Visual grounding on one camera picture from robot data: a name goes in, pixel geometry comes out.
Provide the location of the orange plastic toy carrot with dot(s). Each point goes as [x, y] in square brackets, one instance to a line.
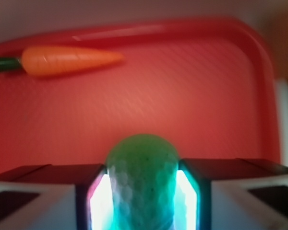
[46, 61]

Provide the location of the green golf ball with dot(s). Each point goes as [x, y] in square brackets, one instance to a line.
[142, 171]

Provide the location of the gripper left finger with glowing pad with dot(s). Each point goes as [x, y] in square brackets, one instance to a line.
[56, 197]

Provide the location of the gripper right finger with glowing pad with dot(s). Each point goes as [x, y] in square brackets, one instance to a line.
[231, 194]

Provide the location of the red plastic tray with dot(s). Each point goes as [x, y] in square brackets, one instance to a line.
[205, 85]

